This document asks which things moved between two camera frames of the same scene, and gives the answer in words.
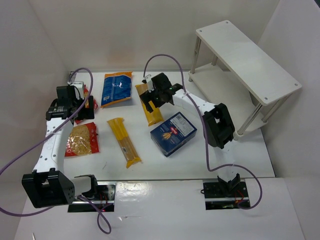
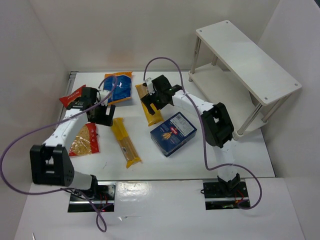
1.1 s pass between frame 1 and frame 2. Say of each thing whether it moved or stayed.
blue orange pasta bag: stayed
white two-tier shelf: stayed
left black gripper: moved
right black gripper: stayed
